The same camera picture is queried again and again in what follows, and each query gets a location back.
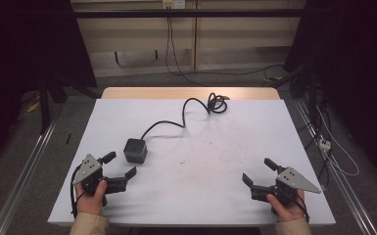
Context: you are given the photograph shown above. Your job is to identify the person's right hand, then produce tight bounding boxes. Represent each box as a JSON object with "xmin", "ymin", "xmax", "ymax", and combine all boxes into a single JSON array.
[{"xmin": 266, "ymin": 190, "xmax": 308, "ymax": 224}]

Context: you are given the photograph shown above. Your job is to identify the black curtain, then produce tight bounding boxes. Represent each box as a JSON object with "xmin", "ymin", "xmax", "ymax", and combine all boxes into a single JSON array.
[
  {"xmin": 283, "ymin": 0, "xmax": 377, "ymax": 179},
  {"xmin": 0, "ymin": 0, "xmax": 98, "ymax": 177}
]

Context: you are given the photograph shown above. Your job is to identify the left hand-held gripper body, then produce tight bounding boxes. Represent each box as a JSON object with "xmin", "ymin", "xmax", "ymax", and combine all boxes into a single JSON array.
[{"xmin": 72, "ymin": 153, "xmax": 129, "ymax": 198}]

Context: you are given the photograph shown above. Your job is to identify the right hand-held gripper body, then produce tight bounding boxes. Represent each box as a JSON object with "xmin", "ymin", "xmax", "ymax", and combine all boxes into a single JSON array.
[{"xmin": 250, "ymin": 165, "xmax": 322, "ymax": 208}]

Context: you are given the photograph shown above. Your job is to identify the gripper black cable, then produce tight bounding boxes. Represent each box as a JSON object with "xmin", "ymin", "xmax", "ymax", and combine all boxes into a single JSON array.
[
  {"xmin": 70, "ymin": 164, "xmax": 86, "ymax": 219},
  {"xmin": 293, "ymin": 193, "xmax": 310, "ymax": 224}
]

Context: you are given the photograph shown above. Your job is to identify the black adapter cable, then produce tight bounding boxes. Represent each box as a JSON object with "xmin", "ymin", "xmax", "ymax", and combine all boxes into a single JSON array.
[{"xmin": 140, "ymin": 92, "xmax": 231, "ymax": 140}]

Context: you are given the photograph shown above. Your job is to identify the black hanging wall cables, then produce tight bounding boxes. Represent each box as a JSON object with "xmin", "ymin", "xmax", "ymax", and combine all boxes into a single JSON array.
[{"xmin": 165, "ymin": 16, "xmax": 286, "ymax": 88}]

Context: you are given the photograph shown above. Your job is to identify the yellow floor tape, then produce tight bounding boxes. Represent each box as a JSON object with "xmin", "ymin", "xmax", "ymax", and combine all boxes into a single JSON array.
[{"xmin": 26, "ymin": 100, "xmax": 42, "ymax": 114}]

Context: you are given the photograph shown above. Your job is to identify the black horizontal metal bar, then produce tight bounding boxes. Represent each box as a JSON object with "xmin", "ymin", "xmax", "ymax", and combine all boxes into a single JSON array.
[{"xmin": 72, "ymin": 8, "xmax": 306, "ymax": 19}]

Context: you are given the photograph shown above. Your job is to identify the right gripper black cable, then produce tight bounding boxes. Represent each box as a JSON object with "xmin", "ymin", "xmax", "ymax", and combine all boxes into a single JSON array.
[{"xmin": 293, "ymin": 193, "xmax": 310, "ymax": 224}]

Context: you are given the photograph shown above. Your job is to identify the white floor cable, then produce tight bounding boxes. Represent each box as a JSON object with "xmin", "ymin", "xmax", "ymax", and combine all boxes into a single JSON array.
[{"xmin": 315, "ymin": 104, "xmax": 360, "ymax": 178}]

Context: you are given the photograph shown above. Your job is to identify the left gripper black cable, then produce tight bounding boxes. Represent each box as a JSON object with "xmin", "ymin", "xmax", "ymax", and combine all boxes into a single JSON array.
[{"xmin": 70, "ymin": 164, "xmax": 86, "ymax": 219}]

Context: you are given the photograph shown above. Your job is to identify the white power strip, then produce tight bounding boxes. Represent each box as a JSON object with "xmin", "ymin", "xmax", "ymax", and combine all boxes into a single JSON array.
[{"xmin": 317, "ymin": 138, "xmax": 333, "ymax": 154}]

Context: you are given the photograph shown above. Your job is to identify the white table mat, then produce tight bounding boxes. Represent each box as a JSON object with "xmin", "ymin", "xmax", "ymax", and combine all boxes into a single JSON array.
[{"xmin": 46, "ymin": 98, "xmax": 337, "ymax": 227}]

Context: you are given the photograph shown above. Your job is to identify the black metal stand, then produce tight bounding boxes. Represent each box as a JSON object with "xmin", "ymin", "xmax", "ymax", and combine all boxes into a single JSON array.
[{"xmin": 38, "ymin": 72, "xmax": 52, "ymax": 135}]

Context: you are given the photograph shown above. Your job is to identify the person's left hand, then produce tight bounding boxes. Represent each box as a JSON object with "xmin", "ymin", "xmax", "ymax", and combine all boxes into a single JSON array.
[{"xmin": 74, "ymin": 179, "xmax": 108, "ymax": 216}]

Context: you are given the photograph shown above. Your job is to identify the black cube power adapter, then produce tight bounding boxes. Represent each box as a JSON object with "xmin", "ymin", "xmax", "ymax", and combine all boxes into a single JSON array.
[{"xmin": 122, "ymin": 137, "xmax": 149, "ymax": 165}]

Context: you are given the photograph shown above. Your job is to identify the metal floor rail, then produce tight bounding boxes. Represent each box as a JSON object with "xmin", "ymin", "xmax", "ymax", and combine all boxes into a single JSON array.
[
  {"xmin": 0, "ymin": 118, "xmax": 61, "ymax": 235},
  {"xmin": 294, "ymin": 98, "xmax": 377, "ymax": 235}
]

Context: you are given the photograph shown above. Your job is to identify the white wall socket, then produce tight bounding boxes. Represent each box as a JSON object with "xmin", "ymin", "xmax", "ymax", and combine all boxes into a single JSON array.
[{"xmin": 162, "ymin": 0, "xmax": 187, "ymax": 10}]

